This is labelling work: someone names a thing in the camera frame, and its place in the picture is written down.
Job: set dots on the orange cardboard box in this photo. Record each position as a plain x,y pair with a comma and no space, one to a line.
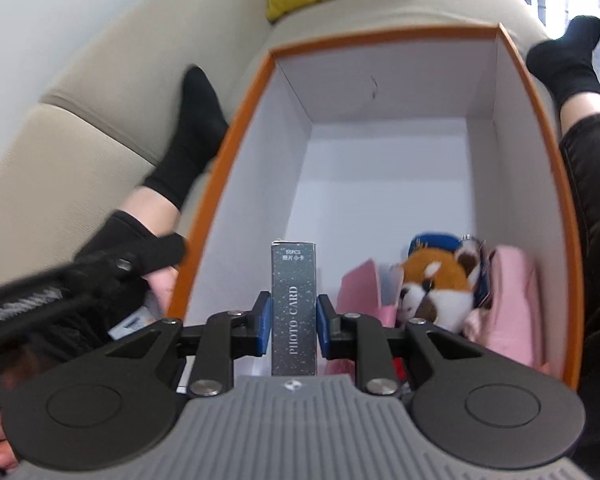
390,175

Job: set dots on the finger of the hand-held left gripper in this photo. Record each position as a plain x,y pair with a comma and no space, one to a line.
155,255

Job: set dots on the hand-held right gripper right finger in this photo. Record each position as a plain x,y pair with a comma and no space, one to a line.
322,320

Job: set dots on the red panda plush toy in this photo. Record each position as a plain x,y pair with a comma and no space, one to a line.
440,280

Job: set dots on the person's left leg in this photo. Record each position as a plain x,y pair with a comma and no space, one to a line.
195,125

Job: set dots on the beige sofa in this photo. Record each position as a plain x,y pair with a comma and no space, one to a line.
105,85

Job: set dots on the pink pouch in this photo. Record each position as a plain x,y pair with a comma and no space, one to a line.
512,300

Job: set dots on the dark speckled card box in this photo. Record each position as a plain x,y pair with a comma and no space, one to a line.
294,310

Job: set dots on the blue white packet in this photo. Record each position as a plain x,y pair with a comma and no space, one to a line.
130,324

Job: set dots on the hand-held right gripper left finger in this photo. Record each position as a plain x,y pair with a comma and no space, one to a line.
264,320

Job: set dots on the person's right leg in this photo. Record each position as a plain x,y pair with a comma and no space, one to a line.
595,185

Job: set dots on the person's leg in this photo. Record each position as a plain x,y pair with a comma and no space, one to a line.
595,185
195,125

